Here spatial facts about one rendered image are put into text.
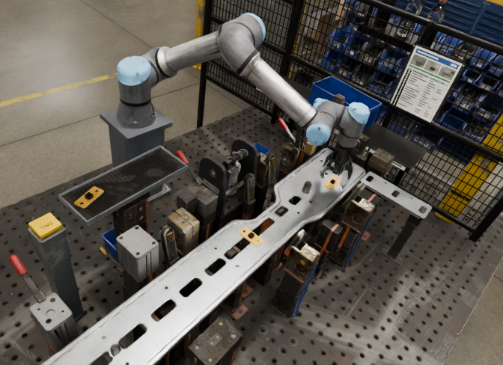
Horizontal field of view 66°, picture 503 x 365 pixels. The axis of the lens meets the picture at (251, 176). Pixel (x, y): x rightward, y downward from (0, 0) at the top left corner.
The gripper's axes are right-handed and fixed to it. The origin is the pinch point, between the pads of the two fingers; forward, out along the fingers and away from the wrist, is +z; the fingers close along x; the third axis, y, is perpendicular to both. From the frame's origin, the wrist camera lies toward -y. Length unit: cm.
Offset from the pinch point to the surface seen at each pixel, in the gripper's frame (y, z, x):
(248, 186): 34.3, -4.7, -17.7
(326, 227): 21.6, 2.7, 10.9
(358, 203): 7.7, -3.0, 14.9
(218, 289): 69, 2, 1
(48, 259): 98, -5, -35
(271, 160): 18.6, -7.4, -19.7
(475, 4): -183, -39, -11
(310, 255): 41.7, -2.9, 14.9
